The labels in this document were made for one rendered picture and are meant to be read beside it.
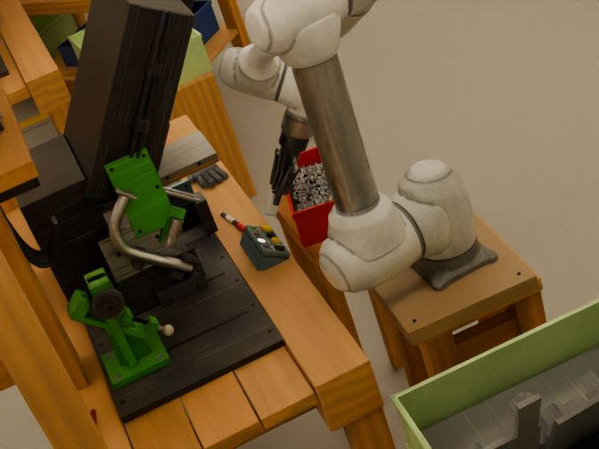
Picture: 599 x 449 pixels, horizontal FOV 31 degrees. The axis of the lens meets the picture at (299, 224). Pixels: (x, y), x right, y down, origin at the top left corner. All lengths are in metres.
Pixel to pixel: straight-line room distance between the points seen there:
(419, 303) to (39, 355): 0.91
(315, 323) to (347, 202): 0.35
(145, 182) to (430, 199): 0.74
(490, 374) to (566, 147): 2.39
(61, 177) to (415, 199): 0.94
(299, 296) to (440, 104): 2.54
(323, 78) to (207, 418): 0.82
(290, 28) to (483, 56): 3.32
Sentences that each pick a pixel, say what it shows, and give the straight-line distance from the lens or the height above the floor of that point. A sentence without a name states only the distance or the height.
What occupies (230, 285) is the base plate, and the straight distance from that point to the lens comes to 2.82.
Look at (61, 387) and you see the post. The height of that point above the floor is 1.20.
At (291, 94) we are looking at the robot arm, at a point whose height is 1.28.
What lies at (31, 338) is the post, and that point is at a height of 1.34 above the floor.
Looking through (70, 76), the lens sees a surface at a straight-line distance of 6.05.
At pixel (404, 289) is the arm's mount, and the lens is 2.64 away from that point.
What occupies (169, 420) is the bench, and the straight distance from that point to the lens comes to 2.55.
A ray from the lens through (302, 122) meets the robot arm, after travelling 2.77.
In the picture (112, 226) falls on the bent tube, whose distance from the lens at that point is 2.77.
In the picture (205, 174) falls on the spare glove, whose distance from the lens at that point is 3.27.
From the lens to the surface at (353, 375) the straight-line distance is 2.47.
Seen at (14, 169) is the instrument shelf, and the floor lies 1.54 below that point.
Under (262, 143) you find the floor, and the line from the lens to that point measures 5.22.
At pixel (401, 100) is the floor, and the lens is 5.23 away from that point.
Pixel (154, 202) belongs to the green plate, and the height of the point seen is 1.14.
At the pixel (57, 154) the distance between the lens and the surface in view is 2.99.
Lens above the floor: 2.54
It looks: 34 degrees down
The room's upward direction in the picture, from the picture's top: 19 degrees counter-clockwise
